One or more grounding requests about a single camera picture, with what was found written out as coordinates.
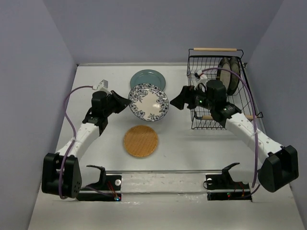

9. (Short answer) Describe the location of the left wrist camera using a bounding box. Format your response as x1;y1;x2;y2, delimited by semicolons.
92;80;110;94

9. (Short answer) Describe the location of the purple cable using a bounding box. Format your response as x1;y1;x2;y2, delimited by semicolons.
202;67;261;198
58;85;120;199

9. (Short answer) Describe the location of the teal plate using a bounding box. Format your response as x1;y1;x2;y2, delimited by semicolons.
130;69;166;90

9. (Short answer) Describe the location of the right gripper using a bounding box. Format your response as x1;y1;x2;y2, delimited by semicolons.
169;84;215;110

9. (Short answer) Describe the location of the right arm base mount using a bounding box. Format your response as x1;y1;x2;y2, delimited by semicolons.
203;162;252;201

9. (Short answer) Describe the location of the large black striped plate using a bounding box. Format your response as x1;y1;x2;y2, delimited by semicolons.
227;57;240;95

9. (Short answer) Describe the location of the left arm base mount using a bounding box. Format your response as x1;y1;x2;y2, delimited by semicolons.
75;165;122;202

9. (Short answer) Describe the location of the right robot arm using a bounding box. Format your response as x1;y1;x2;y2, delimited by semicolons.
170;80;299;193

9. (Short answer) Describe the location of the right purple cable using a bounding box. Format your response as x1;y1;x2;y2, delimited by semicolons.
202;67;261;198

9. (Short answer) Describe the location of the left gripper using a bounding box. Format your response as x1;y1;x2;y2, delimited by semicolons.
103;90;131;117

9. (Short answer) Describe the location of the small black striped plate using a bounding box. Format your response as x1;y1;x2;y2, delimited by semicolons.
216;57;231;87

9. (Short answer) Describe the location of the blue floral plate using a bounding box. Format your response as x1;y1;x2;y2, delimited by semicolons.
128;83;169;122

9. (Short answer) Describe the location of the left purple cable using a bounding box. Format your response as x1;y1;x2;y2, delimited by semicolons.
58;85;120;199

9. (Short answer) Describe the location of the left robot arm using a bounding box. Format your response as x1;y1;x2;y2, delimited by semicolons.
41;91;131;199

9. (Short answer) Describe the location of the black wire dish rack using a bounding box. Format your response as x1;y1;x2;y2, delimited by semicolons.
187;49;256;130

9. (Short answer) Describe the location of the woven bamboo plate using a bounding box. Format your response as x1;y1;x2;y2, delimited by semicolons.
123;125;158;158

